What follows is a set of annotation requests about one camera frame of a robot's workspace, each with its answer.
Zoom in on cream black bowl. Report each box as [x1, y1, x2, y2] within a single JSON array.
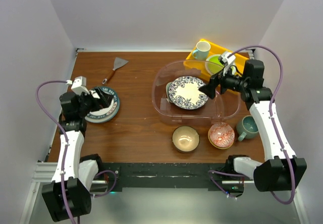
[[172, 126, 200, 153]]

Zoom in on metal scraper wooden handle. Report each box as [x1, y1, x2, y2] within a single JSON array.
[[102, 57, 128, 85]]

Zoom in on purple cable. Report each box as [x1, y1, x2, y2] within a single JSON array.
[[227, 45, 297, 205], [36, 80, 79, 222]]

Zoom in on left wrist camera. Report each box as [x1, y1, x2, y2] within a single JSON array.
[[66, 76, 89, 95]]

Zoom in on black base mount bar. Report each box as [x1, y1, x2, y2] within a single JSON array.
[[85, 162, 253, 193]]

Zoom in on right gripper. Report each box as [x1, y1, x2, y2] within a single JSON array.
[[199, 64, 248, 99]]

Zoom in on teal ceramic mug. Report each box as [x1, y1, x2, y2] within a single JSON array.
[[236, 115, 259, 141]]

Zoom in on light blue mug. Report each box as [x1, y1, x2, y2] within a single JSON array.
[[192, 41, 211, 61]]

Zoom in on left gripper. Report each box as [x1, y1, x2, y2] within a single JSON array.
[[75, 86, 113, 117]]

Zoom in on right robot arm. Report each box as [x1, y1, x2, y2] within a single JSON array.
[[199, 60, 307, 192]]

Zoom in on clear plastic bin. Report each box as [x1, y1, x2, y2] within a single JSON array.
[[151, 60, 242, 126]]

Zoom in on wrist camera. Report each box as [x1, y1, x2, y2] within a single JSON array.
[[218, 51, 237, 76], [66, 76, 89, 95]]

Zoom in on red patterned bowl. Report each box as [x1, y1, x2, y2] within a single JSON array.
[[208, 122, 235, 149]]

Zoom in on teal rim lettered plate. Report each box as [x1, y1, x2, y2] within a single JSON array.
[[85, 86, 120, 124]]

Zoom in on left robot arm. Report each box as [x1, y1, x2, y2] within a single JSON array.
[[42, 87, 114, 222]]

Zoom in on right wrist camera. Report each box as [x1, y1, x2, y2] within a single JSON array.
[[218, 51, 237, 76]]

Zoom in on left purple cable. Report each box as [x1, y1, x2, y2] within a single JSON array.
[[36, 80, 79, 222]]

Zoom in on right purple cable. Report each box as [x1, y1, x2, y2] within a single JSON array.
[[227, 45, 297, 205]]

